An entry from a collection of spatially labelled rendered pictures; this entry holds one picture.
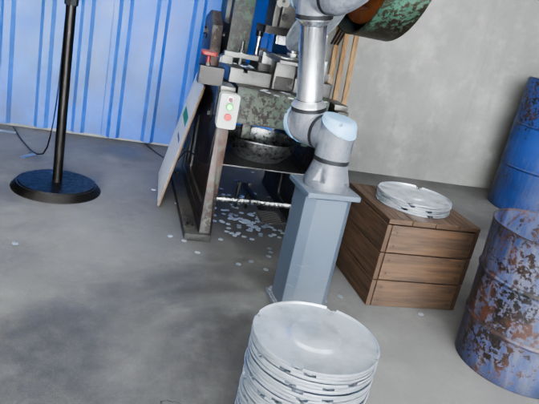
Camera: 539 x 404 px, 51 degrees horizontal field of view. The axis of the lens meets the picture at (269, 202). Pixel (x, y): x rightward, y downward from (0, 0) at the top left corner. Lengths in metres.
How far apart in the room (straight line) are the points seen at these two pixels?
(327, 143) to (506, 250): 0.63
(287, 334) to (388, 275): 0.91
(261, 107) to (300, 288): 0.80
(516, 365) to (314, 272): 0.68
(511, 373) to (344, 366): 0.82
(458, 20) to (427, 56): 0.31
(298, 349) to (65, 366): 0.64
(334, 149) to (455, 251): 0.69
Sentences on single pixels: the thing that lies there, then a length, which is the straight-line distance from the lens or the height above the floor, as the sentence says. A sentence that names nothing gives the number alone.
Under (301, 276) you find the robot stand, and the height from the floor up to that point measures 0.15.
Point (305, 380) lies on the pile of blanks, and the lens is 1.21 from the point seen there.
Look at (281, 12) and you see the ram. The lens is 2.42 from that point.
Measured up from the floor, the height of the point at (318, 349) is 0.29.
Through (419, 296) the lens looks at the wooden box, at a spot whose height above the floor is 0.05.
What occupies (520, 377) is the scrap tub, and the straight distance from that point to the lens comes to 1.96.
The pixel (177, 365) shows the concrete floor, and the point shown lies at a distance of 1.62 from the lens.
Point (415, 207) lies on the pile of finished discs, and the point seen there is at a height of 0.38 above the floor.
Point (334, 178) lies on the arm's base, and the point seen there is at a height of 0.50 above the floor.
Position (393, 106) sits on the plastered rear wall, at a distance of 4.08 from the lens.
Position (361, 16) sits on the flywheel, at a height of 1.00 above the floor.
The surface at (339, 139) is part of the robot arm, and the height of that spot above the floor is 0.62.
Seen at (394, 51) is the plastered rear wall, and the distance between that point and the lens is 4.01.
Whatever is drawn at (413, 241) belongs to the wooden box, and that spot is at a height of 0.27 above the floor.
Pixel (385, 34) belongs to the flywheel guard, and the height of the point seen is 0.95.
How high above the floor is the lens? 0.95
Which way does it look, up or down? 18 degrees down
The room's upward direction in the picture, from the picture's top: 12 degrees clockwise
